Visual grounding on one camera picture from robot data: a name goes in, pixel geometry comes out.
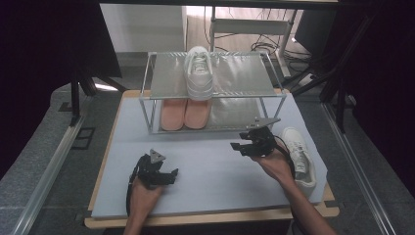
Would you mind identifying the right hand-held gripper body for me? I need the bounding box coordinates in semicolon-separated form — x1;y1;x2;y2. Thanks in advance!
246;117;282;159

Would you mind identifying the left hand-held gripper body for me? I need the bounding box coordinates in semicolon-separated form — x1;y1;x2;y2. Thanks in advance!
136;148;168;190

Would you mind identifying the white sneaker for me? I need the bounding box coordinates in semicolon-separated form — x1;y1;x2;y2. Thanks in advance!
183;45;215;102
279;126;317;199

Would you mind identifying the pink slipper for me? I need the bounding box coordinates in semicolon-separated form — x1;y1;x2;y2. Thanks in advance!
184;99;212;130
160;98;188;132

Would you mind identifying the grey metal shoe rack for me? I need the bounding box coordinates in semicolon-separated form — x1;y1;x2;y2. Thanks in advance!
138;50;288;135

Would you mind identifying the white power strip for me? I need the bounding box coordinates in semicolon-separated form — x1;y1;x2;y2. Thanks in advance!
298;72;319;88

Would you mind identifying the black metal stand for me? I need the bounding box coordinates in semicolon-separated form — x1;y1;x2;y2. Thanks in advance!
287;13;376;133
69;65;129;127

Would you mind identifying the white cabinet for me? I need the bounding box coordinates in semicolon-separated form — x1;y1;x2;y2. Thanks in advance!
99;3;188;53

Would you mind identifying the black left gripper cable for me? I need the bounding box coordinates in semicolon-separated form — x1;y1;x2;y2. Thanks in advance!
125;155;146;217

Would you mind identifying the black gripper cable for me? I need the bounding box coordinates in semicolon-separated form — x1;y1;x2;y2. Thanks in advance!
273;134;298;180
125;155;146;217

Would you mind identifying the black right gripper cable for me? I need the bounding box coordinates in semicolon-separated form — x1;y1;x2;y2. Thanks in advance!
273;134;298;180

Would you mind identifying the black floor bracket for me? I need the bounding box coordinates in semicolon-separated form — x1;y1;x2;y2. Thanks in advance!
70;126;96;151

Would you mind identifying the bundle of black cables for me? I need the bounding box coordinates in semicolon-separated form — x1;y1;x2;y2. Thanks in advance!
250;32;314;64

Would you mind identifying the aluminium rail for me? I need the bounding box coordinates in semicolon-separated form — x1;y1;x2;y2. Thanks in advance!
321;102;397;235
9;114;87;235

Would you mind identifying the white metal desk frame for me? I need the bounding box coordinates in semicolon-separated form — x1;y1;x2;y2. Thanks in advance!
208;6;300;79

